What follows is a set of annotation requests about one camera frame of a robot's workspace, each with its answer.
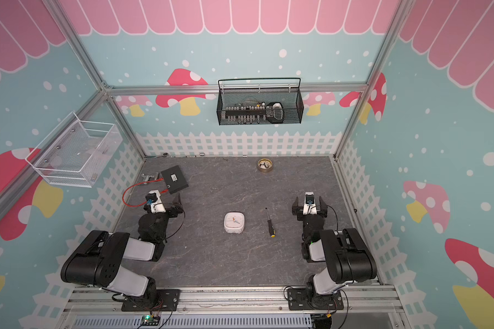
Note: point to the black yellow screwdriver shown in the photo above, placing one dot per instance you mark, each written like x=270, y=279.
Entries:
x=271, y=229

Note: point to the white square alarm clock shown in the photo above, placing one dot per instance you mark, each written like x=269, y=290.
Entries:
x=234, y=222

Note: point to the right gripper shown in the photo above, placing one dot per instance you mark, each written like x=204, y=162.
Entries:
x=298, y=209

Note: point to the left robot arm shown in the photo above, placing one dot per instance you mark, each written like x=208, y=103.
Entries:
x=97, y=261

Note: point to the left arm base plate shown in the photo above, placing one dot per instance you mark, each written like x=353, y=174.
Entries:
x=160, y=300

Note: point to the black wire mesh basket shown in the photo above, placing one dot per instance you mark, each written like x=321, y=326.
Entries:
x=282, y=94

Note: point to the white wire mesh basket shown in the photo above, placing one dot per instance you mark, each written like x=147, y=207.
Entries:
x=76, y=152

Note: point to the black socket bit set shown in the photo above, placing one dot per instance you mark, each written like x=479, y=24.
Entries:
x=244, y=114

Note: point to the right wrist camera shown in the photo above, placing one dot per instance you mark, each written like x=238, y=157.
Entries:
x=309, y=199

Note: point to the black box device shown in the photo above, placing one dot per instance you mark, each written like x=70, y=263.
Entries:
x=174, y=179

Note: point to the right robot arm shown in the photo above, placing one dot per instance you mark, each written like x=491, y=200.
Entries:
x=347, y=258

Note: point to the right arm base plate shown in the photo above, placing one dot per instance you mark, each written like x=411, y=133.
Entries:
x=305, y=299

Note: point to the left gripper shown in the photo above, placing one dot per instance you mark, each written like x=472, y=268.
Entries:
x=178, y=206

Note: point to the small green circuit board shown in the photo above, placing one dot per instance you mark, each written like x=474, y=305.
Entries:
x=150, y=320

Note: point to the metal clamp bracket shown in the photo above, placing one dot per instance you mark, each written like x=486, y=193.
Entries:
x=150, y=177

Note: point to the brown tape roll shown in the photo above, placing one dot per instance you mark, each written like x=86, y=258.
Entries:
x=265, y=165

